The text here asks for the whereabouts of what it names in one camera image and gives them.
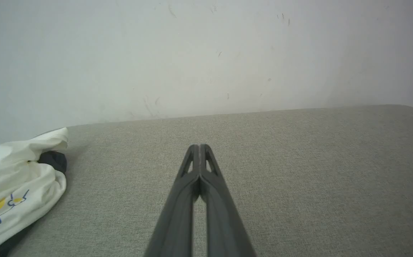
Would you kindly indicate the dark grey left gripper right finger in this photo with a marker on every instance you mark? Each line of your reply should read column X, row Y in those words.
column 220, row 214

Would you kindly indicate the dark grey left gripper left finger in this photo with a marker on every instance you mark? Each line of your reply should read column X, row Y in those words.
column 178, row 214

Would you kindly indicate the white and black t-shirt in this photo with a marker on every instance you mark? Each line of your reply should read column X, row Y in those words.
column 17, row 178

